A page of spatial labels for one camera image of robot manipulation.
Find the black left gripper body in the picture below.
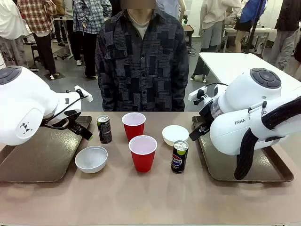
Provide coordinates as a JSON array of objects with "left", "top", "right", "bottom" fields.
[{"left": 66, "top": 117, "right": 83, "bottom": 134}]

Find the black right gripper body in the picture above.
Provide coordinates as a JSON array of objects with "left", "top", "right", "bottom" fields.
[{"left": 199, "top": 108, "right": 214, "bottom": 131}]

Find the white bowl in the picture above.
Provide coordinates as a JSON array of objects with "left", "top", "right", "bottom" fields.
[
  {"left": 161, "top": 125, "right": 190, "bottom": 147},
  {"left": 74, "top": 145, "right": 109, "bottom": 174}
]

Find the red plastic cup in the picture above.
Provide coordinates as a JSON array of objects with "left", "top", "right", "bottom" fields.
[
  {"left": 121, "top": 112, "right": 147, "bottom": 142},
  {"left": 128, "top": 135, "right": 158, "bottom": 173}
]

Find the person right forearm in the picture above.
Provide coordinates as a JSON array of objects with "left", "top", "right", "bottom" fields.
[{"left": 95, "top": 70, "right": 111, "bottom": 112}]

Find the person left forearm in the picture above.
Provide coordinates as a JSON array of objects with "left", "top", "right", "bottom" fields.
[{"left": 172, "top": 70, "right": 190, "bottom": 112}]

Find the brown plastic tray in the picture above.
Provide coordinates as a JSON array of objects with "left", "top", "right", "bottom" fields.
[
  {"left": 0, "top": 115, "right": 93, "bottom": 184},
  {"left": 191, "top": 115, "right": 294, "bottom": 183}
]

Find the white table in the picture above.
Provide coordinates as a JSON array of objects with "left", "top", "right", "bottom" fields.
[{"left": 198, "top": 52, "right": 301, "bottom": 83}]

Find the person in dark patchwork shirt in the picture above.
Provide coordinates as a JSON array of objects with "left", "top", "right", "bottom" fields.
[{"left": 95, "top": 8, "right": 190, "bottom": 113}]

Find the white standing desk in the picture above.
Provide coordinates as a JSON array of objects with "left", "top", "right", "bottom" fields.
[{"left": 53, "top": 15, "right": 75, "bottom": 60}]

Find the bystander in beige top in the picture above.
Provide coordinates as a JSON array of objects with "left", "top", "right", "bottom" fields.
[{"left": 199, "top": 0, "right": 242, "bottom": 54}]

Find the white background desk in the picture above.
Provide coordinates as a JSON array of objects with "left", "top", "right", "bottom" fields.
[{"left": 222, "top": 26, "right": 278, "bottom": 54}]

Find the black pole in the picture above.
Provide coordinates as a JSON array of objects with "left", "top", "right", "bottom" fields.
[{"left": 244, "top": 0, "right": 268, "bottom": 55}]

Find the bystander in blue plaid shirt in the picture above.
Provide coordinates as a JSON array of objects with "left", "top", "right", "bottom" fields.
[{"left": 71, "top": 0, "right": 113, "bottom": 79}]

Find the bystander in red plaid shirt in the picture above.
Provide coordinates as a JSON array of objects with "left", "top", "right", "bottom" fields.
[{"left": 17, "top": 0, "right": 58, "bottom": 80}]

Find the bystander in blue jacket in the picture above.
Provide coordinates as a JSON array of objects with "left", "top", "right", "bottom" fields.
[{"left": 234, "top": 0, "right": 268, "bottom": 54}]

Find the bystander in dark jacket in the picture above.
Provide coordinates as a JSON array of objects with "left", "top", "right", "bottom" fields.
[{"left": 268, "top": 0, "right": 301, "bottom": 71}]

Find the bystander in white top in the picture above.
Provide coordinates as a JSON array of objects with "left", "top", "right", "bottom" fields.
[{"left": 0, "top": 0, "right": 29, "bottom": 69}]

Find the thin black cable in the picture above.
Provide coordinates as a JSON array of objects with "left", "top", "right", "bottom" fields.
[{"left": 42, "top": 90, "right": 90, "bottom": 130}]

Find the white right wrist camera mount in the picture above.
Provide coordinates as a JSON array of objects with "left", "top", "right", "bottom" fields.
[{"left": 188, "top": 86, "right": 208, "bottom": 105}]

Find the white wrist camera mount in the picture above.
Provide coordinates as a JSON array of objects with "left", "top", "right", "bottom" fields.
[
  {"left": 188, "top": 86, "right": 208, "bottom": 105},
  {"left": 74, "top": 85, "right": 94, "bottom": 102}
]

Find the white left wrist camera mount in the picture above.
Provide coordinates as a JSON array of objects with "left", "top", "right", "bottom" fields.
[{"left": 74, "top": 85, "right": 94, "bottom": 102}]

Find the black braided cable sleeve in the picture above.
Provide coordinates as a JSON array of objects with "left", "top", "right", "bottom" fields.
[{"left": 234, "top": 96, "right": 301, "bottom": 181}]

